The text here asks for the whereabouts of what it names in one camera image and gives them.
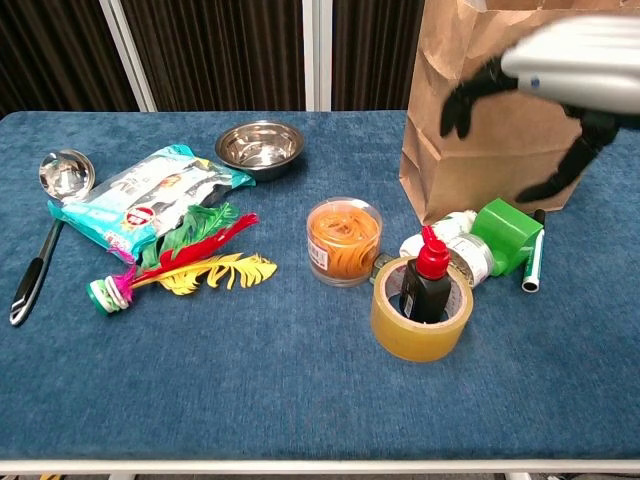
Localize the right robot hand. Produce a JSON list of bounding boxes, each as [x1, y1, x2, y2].
[[438, 13, 640, 204]]

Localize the small round labelled jar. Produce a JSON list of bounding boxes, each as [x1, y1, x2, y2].
[[447, 232, 496, 289]]

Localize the brown paper bag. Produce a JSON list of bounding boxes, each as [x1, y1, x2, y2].
[[398, 0, 640, 226]]

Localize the teal snack packet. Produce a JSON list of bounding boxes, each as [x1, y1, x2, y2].
[[47, 144, 257, 265]]

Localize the green plastic block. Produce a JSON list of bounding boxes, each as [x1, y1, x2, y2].
[[469, 197, 545, 277]]

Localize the green white marker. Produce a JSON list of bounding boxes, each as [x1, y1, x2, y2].
[[519, 208, 547, 294]]

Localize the white tube green print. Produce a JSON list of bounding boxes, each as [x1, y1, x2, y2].
[[398, 209, 479, 259]]

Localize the black ink bottle red cap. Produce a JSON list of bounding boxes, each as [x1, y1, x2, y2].
[[398, 224, 453, 325]]

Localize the clear tub rubber bands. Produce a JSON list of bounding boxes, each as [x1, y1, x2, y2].
[[306, 197, 385, 288]]

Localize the brown packing tape roll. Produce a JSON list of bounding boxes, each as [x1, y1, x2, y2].
[[369, 256, 475, 363]]

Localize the steel bowl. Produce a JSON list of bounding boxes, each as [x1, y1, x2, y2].
[[214, 120, 306, 182]]

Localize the colourful feather shuttlecock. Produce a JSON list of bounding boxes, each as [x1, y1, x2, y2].
[[85, 202, 279, 317]]

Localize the white partition frame post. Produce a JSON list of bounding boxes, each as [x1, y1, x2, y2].
[[98, 0, 159, 113], [301, 0, 334, 112]]

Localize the steel ladle black handle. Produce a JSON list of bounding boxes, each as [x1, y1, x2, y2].
[[8, 148, 97, 328]]

